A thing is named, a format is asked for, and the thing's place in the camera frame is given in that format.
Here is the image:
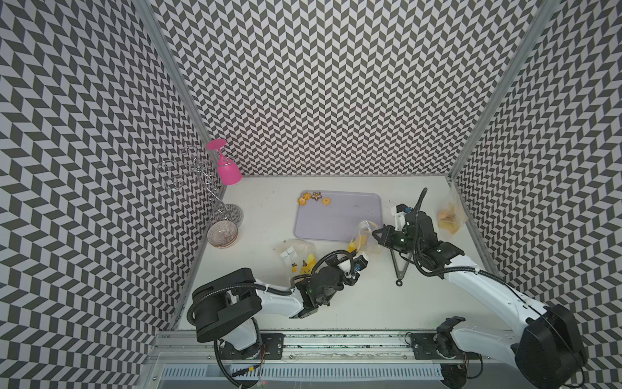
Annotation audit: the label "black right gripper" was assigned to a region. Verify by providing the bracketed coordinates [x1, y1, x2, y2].
[371, 224, 421, 255]

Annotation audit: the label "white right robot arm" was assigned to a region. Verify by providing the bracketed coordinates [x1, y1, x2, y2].
[372, 204, 587, 388]

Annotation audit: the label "ribbed glass bowl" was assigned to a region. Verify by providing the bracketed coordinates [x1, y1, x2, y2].
[207, 220, 238, 248]

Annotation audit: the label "pink upside-down wine glass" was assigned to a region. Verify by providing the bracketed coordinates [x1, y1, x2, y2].
[206, 139, 242, 186]

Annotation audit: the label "chrome glass drying rack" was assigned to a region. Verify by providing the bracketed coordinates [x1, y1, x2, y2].
[156, 145, 244, 228]

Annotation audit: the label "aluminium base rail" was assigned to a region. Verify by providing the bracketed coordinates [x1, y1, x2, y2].
[146, 325, 520, 365]

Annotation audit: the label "clear bag yellow chick print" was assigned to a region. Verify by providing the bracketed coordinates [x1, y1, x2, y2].
[275, 239, 317, 276]

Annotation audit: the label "lilac plastic tray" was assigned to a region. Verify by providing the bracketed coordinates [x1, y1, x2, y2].
[293, 191, 382, 242]

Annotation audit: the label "steel black-tipped tongs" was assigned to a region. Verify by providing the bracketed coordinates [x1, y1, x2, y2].
[390, 250, 413, 287]

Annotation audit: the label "clear resealable bag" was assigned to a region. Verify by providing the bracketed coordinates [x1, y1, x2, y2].
[437, 183, 467, 235]

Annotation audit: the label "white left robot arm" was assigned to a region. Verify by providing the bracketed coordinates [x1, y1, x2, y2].
[186, 250, 369, 352]

